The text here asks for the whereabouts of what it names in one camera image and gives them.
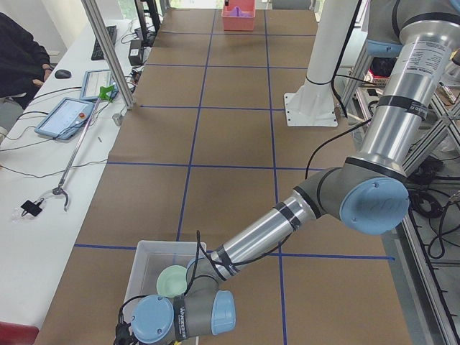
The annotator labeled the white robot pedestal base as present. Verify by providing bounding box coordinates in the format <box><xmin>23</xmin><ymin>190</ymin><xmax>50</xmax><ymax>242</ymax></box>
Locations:
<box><xmin>284</xmin><ymin>0</ymin><xmax>361</xmax><ymax>127</ymax></box>

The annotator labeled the black power adapter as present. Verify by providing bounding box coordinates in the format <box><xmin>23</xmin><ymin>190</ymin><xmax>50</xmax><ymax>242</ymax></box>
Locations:
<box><xmin>128</xmin><ymin>40</ymin><xmax>144</xmax><ymax>66</ymax></box>

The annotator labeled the small metal cylinder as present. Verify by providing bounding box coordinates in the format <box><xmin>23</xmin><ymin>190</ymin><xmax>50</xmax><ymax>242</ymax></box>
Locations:
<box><xmin>112</xmin><ymin>113</ymin><xmax>122</xmax><ymax>126</ymax></box>

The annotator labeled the far blue teach pendant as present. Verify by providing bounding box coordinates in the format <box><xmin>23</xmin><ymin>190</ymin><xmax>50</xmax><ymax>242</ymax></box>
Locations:
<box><xmin>80</xmin><ymin>69</ymin><xmax>118</xmax><ymax>101</ymax></box>

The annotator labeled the near blue teach pendant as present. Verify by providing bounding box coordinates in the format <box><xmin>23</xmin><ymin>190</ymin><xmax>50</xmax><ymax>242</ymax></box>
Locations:
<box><xmin>34</xmin><ymin>98</ymin><xmax>95</xmax><ymax>140</ymax></box>

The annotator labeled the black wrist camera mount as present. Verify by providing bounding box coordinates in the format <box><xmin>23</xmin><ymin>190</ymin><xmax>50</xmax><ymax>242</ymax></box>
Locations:
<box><xmin>113</xmin><ymin>311</ymin><xmax>139</xmax><ymax>345</ymax></box>

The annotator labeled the pink plastic bin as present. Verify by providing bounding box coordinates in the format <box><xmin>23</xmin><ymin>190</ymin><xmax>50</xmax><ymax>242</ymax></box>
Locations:
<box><xmin>221</xmin><ymin>0</ymin><xmax>256</xmax><ymax>32</ymax></box>

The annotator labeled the red object at corner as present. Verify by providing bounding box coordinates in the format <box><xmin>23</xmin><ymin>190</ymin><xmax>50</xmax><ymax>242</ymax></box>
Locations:
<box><xmin>1</xmin><ymin>321</ymin><xmax>40</xmax><ymax>345</ymax></box>

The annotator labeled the pale green ceramic bowl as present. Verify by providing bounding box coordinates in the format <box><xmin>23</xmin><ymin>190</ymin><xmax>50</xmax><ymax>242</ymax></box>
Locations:
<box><xmin>156</xmin><ymin>265</ymin><xmax>188</xmax><ymax>298</ymax></box>

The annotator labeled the small black clip device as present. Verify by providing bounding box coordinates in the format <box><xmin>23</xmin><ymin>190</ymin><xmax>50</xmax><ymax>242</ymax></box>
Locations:
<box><xmin>21</xmin><ymin>198</ymin><xmax>44</xmax><ymax>217</ymax></box>

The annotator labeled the black keyboard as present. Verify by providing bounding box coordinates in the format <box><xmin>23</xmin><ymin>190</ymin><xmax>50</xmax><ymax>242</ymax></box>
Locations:
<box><xmin>91</xmin><ymin>24</ymin><xmax>119</xmax><ymax>61</ymax></box>

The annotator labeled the person in black clothes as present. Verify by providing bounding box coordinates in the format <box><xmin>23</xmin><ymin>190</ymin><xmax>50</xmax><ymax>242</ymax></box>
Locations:
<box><xmin>1</xmin><ymin>13</ymin><xmax>52</xmax><ymax>109</ymax></box>

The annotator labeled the silver reacher grabber tool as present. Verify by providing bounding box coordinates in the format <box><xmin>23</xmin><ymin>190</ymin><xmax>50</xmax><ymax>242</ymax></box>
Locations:
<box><xmin>52</xmin><ymin>85</ymin><xmax>119</xmax><ymax>212</ymax></box>

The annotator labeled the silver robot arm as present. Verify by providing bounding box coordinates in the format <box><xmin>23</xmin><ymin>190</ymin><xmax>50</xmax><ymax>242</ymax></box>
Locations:
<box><xmin>130</xmin><ymin>1</ymin><xmax>459</xmax><ymax>344</ymax></box>

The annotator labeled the purple microfiber cloth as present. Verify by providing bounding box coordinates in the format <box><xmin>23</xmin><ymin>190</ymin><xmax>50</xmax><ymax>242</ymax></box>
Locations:
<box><xmin>227</xmin><ymin>6</ymin><xmax>253</xmax><ymax>18</ymax></box>

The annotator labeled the aluminium frame post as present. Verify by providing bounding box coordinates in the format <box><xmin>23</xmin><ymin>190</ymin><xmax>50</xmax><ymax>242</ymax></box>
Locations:
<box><xmin>81</xmin><ymin>0</ymin><xmax>134</xmax><ymax>110</ymax></box>

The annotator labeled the black computer mouse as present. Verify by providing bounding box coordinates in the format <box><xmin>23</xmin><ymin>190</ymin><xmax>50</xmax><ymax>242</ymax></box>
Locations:
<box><xmin>54</xmin><ymin>69</ymin><xmax>72</xmax><ymax>79</ymax></box>

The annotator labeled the blue teach pendant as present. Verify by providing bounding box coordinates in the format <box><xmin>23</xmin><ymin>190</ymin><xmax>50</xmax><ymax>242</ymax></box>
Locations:
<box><xmin>34</xmin><ymin>98</ymin><xmax>95</xmax><ymax>140</ymax></box>
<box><xmin>80</xmin><ymin>69</ymin><xmax>118</xmax><ymax>101</ymax></box>

